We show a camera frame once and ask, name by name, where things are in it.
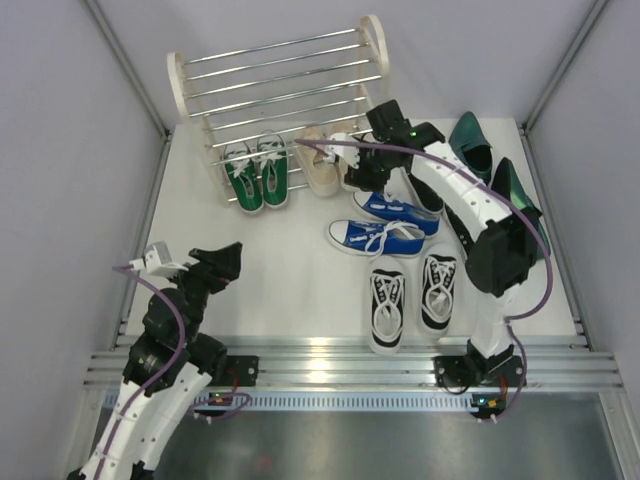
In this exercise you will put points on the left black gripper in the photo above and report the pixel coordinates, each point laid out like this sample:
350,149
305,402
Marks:
216,268

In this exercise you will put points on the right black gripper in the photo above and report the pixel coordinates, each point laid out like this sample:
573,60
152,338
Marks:
361,179

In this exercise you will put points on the blue sneaker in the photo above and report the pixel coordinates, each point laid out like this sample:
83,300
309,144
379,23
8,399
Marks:
387,207
374,239

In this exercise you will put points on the beige lace sneaker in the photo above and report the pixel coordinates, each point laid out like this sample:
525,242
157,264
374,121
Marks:
321,176
340,156

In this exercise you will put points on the green sneaker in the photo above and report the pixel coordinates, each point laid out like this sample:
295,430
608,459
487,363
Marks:
274,165
241,173

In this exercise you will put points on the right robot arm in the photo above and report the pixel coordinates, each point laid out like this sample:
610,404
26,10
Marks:
493,356

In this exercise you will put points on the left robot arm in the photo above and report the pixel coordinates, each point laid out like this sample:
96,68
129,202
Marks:
169,364

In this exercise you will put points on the teal heel shoe upper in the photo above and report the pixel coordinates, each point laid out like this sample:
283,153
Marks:
470,145

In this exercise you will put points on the teal heel shoe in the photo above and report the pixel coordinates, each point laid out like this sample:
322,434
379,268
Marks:
470,145
506,183

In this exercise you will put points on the white metal shoe rack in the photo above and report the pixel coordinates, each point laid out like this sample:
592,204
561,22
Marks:
313,85

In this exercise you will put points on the teal heel shoe lower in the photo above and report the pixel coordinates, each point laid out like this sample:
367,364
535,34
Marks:
506,183

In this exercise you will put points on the black sneaker upper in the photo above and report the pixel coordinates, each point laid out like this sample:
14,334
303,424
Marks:
423,195

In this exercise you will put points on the black sneaker lower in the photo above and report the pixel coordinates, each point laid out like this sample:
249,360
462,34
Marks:
461,233

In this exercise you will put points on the black white sneaker left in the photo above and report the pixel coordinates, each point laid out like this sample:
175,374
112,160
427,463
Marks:
386,302

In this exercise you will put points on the black white sneaker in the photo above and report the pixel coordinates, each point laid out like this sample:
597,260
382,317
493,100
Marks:
386,302
437,292

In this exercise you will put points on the black white sneaker right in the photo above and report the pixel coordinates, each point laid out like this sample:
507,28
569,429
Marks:
437,292

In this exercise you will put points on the aluminium mounting rail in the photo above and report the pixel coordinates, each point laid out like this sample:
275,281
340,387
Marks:
555,364

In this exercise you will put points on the perforated cable tray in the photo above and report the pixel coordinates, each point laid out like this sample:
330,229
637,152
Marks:
320,401

